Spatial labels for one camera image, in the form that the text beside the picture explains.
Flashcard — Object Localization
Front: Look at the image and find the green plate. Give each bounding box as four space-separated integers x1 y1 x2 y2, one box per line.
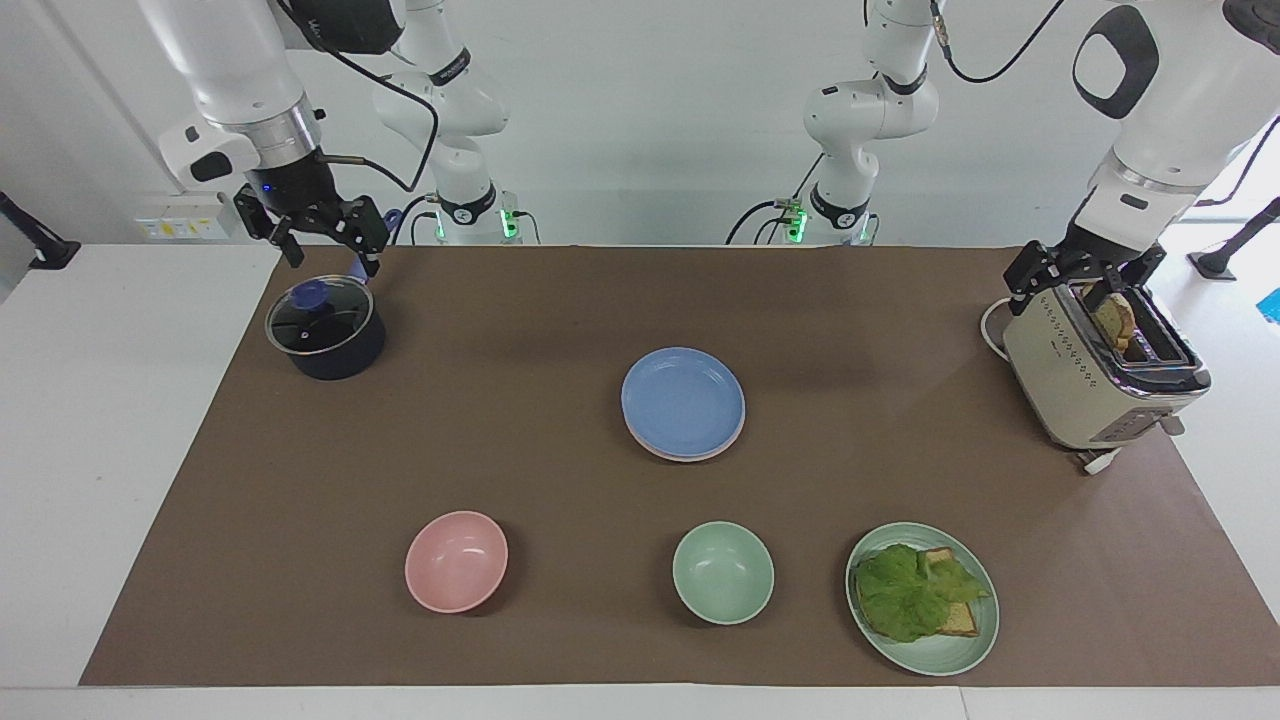
844 521 1001 678

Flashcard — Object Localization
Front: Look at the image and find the toasted bread slice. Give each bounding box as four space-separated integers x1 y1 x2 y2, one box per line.
920 546 981 638

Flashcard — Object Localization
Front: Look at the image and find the bread slice in toaster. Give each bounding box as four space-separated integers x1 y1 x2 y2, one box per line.
1084 290 1137 352

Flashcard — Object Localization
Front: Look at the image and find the pink bowl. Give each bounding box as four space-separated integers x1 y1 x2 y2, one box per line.
404 510 510 615

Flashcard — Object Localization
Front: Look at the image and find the green bowl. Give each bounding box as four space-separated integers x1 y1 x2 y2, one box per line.
671 520 776 627

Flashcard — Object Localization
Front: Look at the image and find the black cable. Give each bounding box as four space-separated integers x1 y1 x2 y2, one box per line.
1193 128 1280 209
274 0 442 194
392 193 443 247
726 152 827 247
928 0 1068 85

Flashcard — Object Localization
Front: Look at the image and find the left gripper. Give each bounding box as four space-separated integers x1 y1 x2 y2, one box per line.
1004 220 1168 313

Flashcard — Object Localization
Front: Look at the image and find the green lettuce leaf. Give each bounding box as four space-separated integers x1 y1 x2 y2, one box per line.
852 542 992 644

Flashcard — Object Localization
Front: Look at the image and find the white wall socket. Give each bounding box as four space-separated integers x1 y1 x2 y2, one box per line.
134 204 234 242

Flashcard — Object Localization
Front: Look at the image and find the pink plate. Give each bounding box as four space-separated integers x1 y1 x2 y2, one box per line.
626 432 746 464

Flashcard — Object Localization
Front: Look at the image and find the glass lid with blue knob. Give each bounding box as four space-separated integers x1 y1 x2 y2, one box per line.
266 278 375 357

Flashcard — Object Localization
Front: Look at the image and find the dark blue cooking pot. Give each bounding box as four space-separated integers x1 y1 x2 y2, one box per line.
264 208 404 382

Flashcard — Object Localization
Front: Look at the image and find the blue plate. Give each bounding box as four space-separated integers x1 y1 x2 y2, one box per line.
620 346 747 460

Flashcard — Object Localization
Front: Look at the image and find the cream toaster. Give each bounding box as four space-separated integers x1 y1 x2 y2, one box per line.
1001 282 1214 452

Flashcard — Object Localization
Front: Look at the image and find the black stand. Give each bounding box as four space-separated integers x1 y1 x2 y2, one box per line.
1186 196 1280 282
0 189 82 272

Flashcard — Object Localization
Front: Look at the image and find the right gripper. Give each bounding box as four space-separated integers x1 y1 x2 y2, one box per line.
232 150 390 279

